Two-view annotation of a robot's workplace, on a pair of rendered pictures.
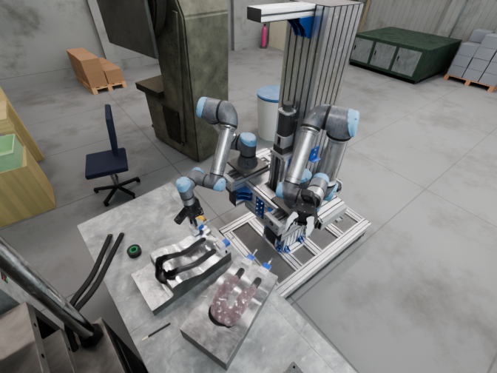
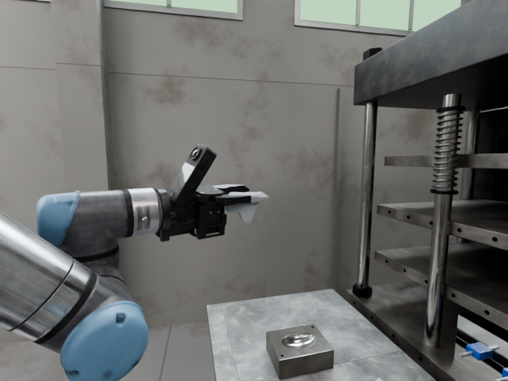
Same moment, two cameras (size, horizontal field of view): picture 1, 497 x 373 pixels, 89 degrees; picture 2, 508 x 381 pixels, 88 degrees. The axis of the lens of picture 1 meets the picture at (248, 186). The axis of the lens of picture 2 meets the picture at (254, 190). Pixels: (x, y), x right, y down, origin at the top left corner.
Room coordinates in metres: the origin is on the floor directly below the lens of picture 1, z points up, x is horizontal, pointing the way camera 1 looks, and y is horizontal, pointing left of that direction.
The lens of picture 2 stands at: (1.06, 0.08, 1.52)
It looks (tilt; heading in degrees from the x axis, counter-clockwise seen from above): 7 degrees down; 208
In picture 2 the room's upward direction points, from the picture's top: straight up
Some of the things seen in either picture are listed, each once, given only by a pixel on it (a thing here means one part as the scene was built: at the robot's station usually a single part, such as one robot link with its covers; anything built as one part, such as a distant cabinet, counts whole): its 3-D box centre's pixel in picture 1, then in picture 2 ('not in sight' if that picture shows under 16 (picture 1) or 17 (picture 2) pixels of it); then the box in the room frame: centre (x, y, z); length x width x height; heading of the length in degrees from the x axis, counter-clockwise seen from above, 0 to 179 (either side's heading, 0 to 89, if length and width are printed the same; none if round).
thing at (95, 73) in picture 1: (96, 68); not in sight; (5.71, 3.34, 0.33); 1.10 x 0.78 x 0.65; 39
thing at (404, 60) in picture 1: (401, 52); not in sight; (7.49, -3.96, 0.38); 1.94 x 1.77 x 0.77; 39
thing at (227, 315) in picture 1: (232, 297); not in sight; (0.58, 0.06, 0.90); 0.26 x 0.18 x 0.08; 150
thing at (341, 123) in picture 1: (330, 158); not in sight; (1.08, -0.42, 1.41); 0.15 x 0.12 x 0.55; 65
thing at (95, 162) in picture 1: (106, 158); not in sight; (2.28, 1.58, 0.48); 0.56 x 0.53 x 0.96; 135
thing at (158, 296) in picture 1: (183, 263); not in sight; (0.78, 0.36, 0.87); 0.50 x 0.26 x 0.14; 132
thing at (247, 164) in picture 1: (248, 158); not in sight; (1.52, 0.01, 1.09); 0.15 x 0.15 x 0.10
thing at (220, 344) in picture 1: (234, 302); not in sight; (0.57, 0.06, 0.85); 0.50 x 0.26 x 0.11; 150
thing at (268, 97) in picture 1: (274, 114); not in sight; (3.75, -0.36, 0.35); 0.57 x 0.57 x 0.70
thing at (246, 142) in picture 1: (247, 143); not in sight; (1.53, 0.02, 1.20); 0.13 x 0.12 x 0.14; 70
